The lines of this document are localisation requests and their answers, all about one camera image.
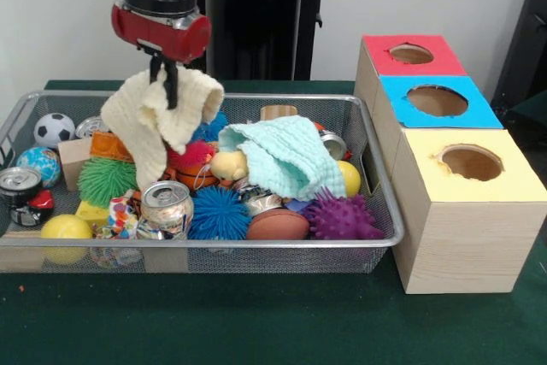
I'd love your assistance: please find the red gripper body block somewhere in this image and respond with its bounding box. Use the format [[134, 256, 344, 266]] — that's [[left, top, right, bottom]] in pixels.
[[110, 0, 213, 65]]

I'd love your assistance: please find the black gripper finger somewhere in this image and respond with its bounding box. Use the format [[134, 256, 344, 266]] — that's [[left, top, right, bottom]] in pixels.
[[164, 59, 179, 110], [149, 52, 163, 84]]

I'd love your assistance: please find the cream knitted cloth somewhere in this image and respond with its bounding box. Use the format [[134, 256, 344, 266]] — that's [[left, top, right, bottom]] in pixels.
[[100, 68, 226, 191]]

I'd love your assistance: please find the mint green cloth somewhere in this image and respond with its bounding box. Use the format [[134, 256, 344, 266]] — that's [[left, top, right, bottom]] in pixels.
[[217, 115, 346, 203]]

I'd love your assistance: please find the wooden box with three holes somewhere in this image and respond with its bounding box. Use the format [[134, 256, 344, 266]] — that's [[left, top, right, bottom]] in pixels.
[[353, 33, 547, 296]]

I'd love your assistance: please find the green rubber koosh ball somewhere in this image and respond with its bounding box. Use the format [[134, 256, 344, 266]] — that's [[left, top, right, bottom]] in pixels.
[[77, 157, 140, 208]]

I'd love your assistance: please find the small soccer ball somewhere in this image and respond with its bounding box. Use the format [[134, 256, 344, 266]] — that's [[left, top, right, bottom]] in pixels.
[[33, 113, 77, 150]]

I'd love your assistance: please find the dented white soda can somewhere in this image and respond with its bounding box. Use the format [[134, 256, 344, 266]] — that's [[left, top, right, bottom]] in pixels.
[[136, 180, 194, 241]]

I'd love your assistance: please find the blue rubber koosh ball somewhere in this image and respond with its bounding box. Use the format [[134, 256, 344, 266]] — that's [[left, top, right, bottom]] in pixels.
[[186, 187, 252, 241]]

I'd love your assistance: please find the multicoloured patterned cloth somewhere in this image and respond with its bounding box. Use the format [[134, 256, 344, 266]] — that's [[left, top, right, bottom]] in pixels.
[[93, 196, 141, 240]]

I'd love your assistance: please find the globe print ball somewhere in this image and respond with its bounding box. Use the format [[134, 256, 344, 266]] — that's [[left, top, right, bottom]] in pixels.
[[15, 146, 62, 189]]

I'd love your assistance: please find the brown toy football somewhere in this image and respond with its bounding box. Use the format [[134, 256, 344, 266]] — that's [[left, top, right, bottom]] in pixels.
[[246, 209, 311, 241]]

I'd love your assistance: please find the yellow ball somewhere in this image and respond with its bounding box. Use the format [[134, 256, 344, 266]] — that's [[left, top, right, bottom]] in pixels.
[[40, 214, 94, 266]]

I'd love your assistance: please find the crushed black red can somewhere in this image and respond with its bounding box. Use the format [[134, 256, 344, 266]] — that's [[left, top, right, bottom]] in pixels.
[[0, 167, 56, 226]]

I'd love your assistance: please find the purple spiky ball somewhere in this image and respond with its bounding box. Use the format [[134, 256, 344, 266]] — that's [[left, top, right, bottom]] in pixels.
[[303, 187, 385, 241]]

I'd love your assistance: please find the dark green table cloth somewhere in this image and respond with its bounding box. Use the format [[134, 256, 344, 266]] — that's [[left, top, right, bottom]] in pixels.
[[491, 90, 547, 156], [0, 78, 547, 365]]

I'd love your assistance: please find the black stand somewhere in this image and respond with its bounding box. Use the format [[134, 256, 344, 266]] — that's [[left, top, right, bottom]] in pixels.
[[491, 0, 547, 105]]

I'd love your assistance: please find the wire mesh bin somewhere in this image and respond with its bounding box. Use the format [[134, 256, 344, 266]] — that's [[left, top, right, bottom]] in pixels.
[[0, 90, 406, 275]]

